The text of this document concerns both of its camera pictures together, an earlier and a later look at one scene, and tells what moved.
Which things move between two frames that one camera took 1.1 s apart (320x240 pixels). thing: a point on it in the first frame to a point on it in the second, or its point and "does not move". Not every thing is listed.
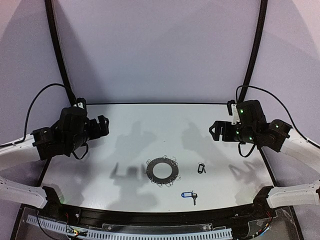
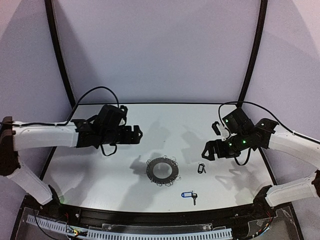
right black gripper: [229, 130] to [218, 148]
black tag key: [201, 168] does not move
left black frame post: [49, 8] does not move
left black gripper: [94, 128] to [130, 135]
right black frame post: [260, 40] does not move
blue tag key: [189, 194] does not move
